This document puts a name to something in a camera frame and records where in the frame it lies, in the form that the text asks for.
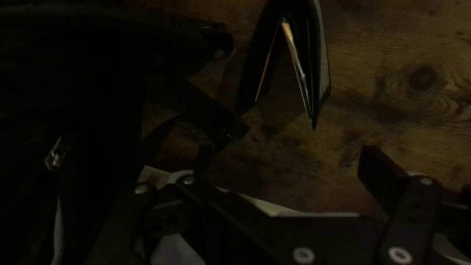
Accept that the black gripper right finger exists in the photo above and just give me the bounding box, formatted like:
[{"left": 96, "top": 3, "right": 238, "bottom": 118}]
[{"left": 357, "top": 146, "right": 471, "bottom": 265}]

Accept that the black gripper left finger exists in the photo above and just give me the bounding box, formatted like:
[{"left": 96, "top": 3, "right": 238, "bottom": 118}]
[{"left": 85, "top": 144, "right": 275, "bottom": 265}]

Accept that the black backpack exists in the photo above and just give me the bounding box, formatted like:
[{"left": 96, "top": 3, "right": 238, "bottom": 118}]
[{"left": 0, "top": 0, "right": 247, "bottom": 265}]

